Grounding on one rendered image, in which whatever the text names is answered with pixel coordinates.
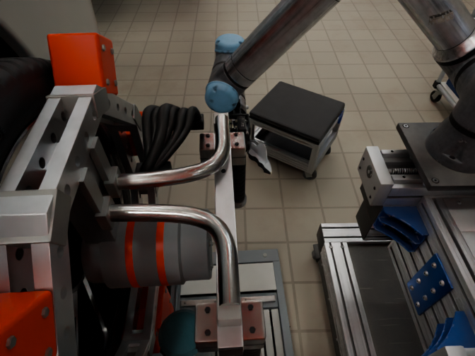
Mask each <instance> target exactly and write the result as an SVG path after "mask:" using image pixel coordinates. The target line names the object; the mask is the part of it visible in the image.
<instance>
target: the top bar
mask: <svg viewBox="0 0 475 356"><path fill-rule="evenodd" d="M215 215H217V216H218V217H220V218H221V219H222V220H223V221H224V222H225V224H226V225H227V226H228V228H229V229H230V231H231V233H232V235H233V238H234V240H235V245H236V248H237V252H238V245H237V233H236V222H235V201H234V190H233V169H232V158H231V147H230V152H229V155H228V159H227V160H226V162H225V164H224V165H223V166H222V168H220V169H219V171H217V172H216V173H215ZM217 293H218V255H217V249H216V294H217ZM217 341H218V354H219V356H236V355H243V350H244V342H243V331H242V324H241V326H227V327H218V322H217Z"/></svg>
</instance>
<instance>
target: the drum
mask: <svg viewBox="0 0 475 356"><path fill-rule="evenodd" d="M212 246H213V241H212V236H211V235H210V234H209V233H208V232H207V231H206V230H203V229H201V228H200V227H196V226H193V225H186V224H180V223H173V222H119V224H118V227H117V236H116V241H115V242H100V243H99V244H86V243H85V242H84V241H83V239H82V243H81V263H82V268H83V272H84V275H85V277H86V279H87V280H88V281H89V282H91V283H94V284H96V283H104V284H106V286H107V287H108V288H110V289H114V288H127V287H152V286H169V285H184V284H185V282H186V281H190V280H210V279H211V278H212V269H213V263H212Z"/></svg>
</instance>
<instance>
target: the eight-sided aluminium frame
mask: <svg viewBox="0 0 475 356"><path fill-rule="evenodd" d="M141 118H142V116H141V114H140V112H139V110H138V107H137V106H136V105H135V104H131V103H129V102H127V101H126V100H123V99H122V98H120V97H118V96H116V95H115V94H112V93H107V90H106V87H100V86H99V85H57V86H54V88H53V90H52V92H51V93H50V95H48V96H46V103H45V105H44V107H43V108H42V111H41V113H40V114H39V116H38V118H37V120H36V122H35V123H34V125H33V127H32V129H31V131H30V133H29V134H28V137H27V138H26V140H25V143H24V144H23V146H22V148H21V150H20V152H19V153H18V155H17V157H16V159H15V161H14V163H13V164H12V166H11V168H10V170H9V172H8V174H7V175H6V178H5V180H4V182H3V183H2V185H1V187H0V293H6V292H31V291H44V290H48V291H50V292H51V293H52V302H53V311H54V327H55V336H56V345H57V354H56V356H77V347H76V330H75V321H74V304H73V294H72V285H71V267H70V258H69V241H68V228H69V216H70V210H71V207H72V204H73V202H74V198H75V195H76V192H77V189H78V185H79V182H78V181H79V179H80V176H81V173H82V171H83V168H84V167H85V166H86V162H87V159H88V156H89V153H90V146H91V143H92V141H93V137H94V136H95V135H96V132H97V130H98V126H99V124H101V125H104V126H106V127H107V128H108V129H109V130H110V134H111V136H112V139H113V141H114V144H115V147H116V149H117V152H118V154H119V157H120V160H121V162H122V165H123V167H124V171H125V172H126V173H135V170H136V161H135V158H134V154H133V152H132V149H131V146H130V143H129V140H128V138H127V134H126V131H130V133H131V137H132V140H133V142H134V146H135V149H136V152H137V155H138V157H139V161H140V162H144V160H145V158H144V149H143V134H142V124H141ZM57 143H59V144H58V146H57V149H56V150H55V153H54V155H53V157H52V160H51V162H50V164H49V167H48V169H47V171H46V167H47V165H48V163H49V160H50V158H51V156H52V153H53V152H54V149H55V147H56V145H57ZM158 189H159V187H153V188H146V189H130V192H131V203H143V199H142V194H148V203H152V204H159V203H158ZM31 252H32V255H31ZM32 261H33V263H32ZM33 277H34V280H33ZM34 285H35V287H34ZM159 287H160V286H152V287H148V294H147V300H146V311H145V318H144V324H143V329H141V330H136V327H137V323H138V319H139V311H140V306H141V296H142V290H143V287H131V290H130V296H129V303H128V308H127V317H126V321H125V327H124V334H123V336H122V341H121V343H120V347H119V348H118V350H117V352H116V354H115V356H153V349H154V345H155V341H156V337H155V327H156V315H157V308H158V294H159Z"/></svg>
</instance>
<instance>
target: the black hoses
mask: <svg viewBox="0 0 475 356"><path fill-rule="evenodd" d="M141 124H142V134H143V149H144V158H145V160H144V162H138V163H137V164H136V170H135V172H150V171H157V170H168V169H172V166H171V162H170V161H168V160H169V159H170V158H171V157H172V155H173V154H174V153H175V151H176V150H177V149H178V148H179V147H180V146H181V144H182V143H183V141H184V140H185V139H186V137H187V136H188V134H189V132H190V131H191V130H204V115H203V114H200V111H199V110H198V109H197V107H195V106H191V107H189V108H186V107H182V108H179V107H178V106H175V105H172V104H169V103H165V104H163V105H161V106H160V107H159V106H157V105H149V106H147V107H146V108H144V110H143V113H142V118H141ZM172 131H173V132H172Z"/></svg>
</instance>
